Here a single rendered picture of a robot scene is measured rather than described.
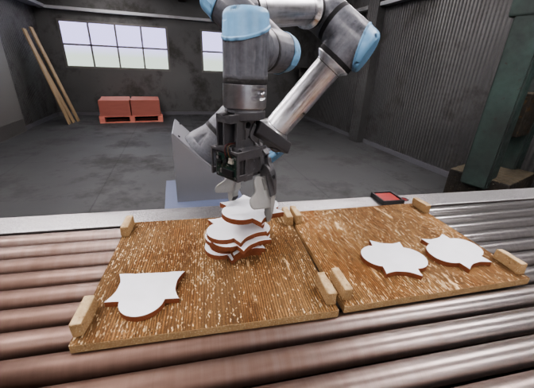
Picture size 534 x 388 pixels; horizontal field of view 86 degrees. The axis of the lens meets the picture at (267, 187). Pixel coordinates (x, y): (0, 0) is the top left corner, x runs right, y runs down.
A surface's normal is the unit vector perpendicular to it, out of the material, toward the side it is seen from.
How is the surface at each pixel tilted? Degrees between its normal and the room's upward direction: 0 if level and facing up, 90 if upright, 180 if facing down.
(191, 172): 90
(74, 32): 90
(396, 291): 0
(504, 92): 89
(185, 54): 90
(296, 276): 0
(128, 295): 0
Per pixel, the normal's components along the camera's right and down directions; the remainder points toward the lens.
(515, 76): -0.83, 0.17
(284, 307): 0.04, -0.92
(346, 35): -0.38, 0.19
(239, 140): 0.76, 0.28
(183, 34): 0.29, 0.38
